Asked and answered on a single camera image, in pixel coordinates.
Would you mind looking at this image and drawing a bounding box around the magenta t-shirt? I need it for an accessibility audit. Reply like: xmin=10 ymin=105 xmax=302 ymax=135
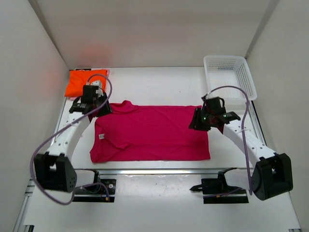
xmin=90 ymin=101 xmax=211 ymax=163

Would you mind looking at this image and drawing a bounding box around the orange t-shirt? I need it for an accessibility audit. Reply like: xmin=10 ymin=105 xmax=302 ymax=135
xmin=64 ymin=69 xmax=108 ymax=97

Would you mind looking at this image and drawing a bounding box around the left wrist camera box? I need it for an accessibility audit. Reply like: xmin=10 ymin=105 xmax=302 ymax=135
xmin=90 ymin=80 xmax=103 ymax=94

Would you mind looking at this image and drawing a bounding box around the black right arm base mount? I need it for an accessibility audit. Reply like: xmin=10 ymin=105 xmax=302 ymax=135
xmin=189 ymin=168 xmax=249 ymax=204

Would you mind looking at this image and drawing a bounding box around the aluminium table edge rail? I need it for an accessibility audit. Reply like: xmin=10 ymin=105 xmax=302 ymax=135
xmin=77 ymin=168 xmax=237 ymax=175

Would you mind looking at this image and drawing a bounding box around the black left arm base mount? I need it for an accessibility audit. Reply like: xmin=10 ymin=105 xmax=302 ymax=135
xmin=73 ymin=171 xmax=117 ymax=203

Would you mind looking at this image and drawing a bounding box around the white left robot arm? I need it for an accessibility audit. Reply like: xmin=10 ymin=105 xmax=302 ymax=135
xmin=34 ymin=81 xmax=112 ymax=193

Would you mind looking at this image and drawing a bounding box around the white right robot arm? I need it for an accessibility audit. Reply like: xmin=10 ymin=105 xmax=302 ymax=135
xmin=189 ymin=97 xmax=294 ymax=201

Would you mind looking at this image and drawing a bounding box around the white perforated plastic basket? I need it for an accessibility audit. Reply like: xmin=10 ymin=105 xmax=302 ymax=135
xmin=203 ymin=55 xmax=257 ymax=101

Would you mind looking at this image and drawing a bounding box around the light pink t-shirt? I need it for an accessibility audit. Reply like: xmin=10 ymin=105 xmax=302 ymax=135
xmin=70 ymin=69 xmax=111 ymax=101

